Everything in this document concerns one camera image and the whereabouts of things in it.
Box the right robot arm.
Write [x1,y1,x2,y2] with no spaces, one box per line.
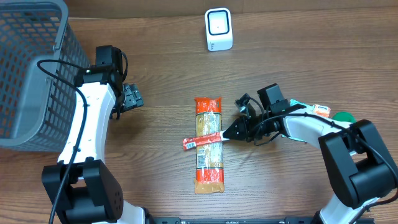
[222,83,397,223]

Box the teal tissue packet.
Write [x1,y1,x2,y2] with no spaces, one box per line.
[289,99,314,142]

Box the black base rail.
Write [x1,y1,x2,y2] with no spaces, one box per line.
[146,217,316,224]

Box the long spaghetti packet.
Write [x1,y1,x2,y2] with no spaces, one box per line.
[195,98,224,194]

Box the red snack packet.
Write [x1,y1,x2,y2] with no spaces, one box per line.
[182,131,228,151]

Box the grey plastic shopping basket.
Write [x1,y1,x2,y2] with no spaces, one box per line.
[1,0,90,152]

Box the green lidded jar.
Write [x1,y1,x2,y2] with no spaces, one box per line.
[332,111,356,123]

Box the white barcode scanner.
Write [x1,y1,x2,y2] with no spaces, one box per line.
[205,7,233,52]

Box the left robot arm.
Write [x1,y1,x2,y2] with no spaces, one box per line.
[42,45,152,224]

